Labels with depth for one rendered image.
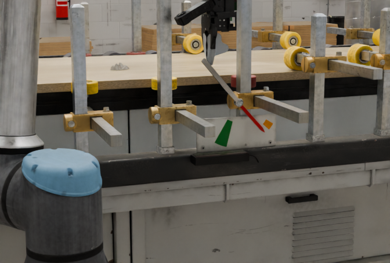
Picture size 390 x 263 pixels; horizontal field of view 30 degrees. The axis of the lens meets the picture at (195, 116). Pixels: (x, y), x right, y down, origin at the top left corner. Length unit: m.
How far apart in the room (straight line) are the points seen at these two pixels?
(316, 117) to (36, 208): 1.17
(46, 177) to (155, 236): 1.16
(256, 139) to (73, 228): 0.97
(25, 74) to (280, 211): 1.37
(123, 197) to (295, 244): 0.78
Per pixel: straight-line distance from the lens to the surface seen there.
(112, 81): 2.27
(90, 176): 1.39
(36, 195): 1.39
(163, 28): 2.10
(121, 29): 9.51
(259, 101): 2.18
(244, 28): 2.18
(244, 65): 2.19
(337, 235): 2.78
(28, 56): 1.51
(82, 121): 2.07
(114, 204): 2.18
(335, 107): 2.61
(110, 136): 1.83
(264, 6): 10.19
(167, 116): 2.12
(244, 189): 2.30
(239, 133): 2.21
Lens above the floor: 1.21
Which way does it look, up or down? 11 degrees down
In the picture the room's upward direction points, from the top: straight up
